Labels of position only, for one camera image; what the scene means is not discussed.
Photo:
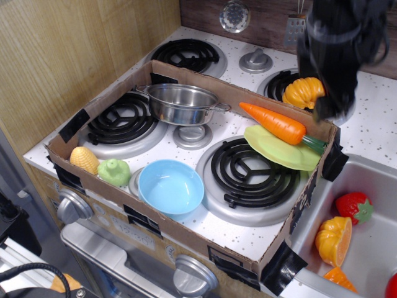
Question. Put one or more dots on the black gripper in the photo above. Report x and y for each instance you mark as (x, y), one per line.
(331, 55)

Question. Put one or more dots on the orange toy carrot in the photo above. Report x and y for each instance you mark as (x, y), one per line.
(287, 129)

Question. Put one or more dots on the small steel pot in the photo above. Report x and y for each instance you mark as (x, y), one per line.
(181, 104)

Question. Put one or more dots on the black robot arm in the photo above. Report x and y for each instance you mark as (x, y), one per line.
(372, 44)

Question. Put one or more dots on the light green plastic plate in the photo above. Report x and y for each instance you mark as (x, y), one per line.
(298, 157)

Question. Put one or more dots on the orange toy pumpkin half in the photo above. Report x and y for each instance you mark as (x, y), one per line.
(304, 92)

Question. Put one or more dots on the silver back stove knob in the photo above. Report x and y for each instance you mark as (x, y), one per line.
(255, 62)

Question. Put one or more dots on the hanging silver spatula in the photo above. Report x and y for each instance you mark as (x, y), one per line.
(295, 26)

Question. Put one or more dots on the red toy strawberry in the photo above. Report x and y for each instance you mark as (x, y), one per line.
(355, 205)

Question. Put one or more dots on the front right black burner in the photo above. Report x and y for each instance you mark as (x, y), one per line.
(244, 188)

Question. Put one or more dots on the orange pumpkin half in sink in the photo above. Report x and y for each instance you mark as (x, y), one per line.
(333, 239)

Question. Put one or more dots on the hanging silver strainer ladle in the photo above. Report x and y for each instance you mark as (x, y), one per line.
(235, 17)

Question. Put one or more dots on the back left black burner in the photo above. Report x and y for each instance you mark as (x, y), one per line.
(195, 55)

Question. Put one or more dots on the silver centre stove knob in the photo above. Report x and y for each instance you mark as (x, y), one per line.
(192, 137)

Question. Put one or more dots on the silver toy sink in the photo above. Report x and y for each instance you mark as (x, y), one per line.
(371, 258)

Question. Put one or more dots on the brown cardboard fence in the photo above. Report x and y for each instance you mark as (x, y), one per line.
(117, 211)

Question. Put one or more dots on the orange toy slice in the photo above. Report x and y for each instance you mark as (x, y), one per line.
(337, 276)

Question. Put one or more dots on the light blue plastic bowl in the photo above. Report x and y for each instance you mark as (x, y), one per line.
(171, 187)

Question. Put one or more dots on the red toy at edge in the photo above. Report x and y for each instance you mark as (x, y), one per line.
(391, 288)

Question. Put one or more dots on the front left black burner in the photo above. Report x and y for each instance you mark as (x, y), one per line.
(124, 130)

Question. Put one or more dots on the silver right oven knob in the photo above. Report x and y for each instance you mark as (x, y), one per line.
(191, 278)

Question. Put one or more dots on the silver oven knob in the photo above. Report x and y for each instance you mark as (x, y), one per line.
(72, 207)
(191, 278)

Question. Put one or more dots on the green toy pepper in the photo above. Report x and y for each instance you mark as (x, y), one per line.
(115, 172)

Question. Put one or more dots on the yellow toy corn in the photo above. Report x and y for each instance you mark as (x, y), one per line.
(83, 158)

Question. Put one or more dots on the silver left oven knob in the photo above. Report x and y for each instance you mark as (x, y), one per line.
(72, 207)

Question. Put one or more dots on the orange object bottom left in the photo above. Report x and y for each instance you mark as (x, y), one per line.
(58, 286)

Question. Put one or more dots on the silver oven door handle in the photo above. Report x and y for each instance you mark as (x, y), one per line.
(108, 257)

